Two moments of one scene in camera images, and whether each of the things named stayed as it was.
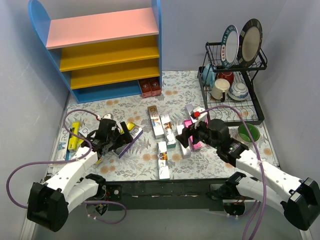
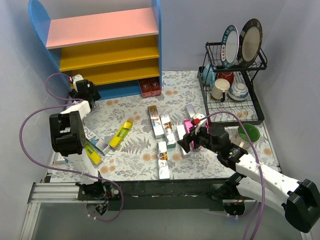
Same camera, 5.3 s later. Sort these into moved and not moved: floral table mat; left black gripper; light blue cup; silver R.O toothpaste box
Moved: left black gripper
Not moved: silver R.O toothpaste box; light blue cup; floral table mat
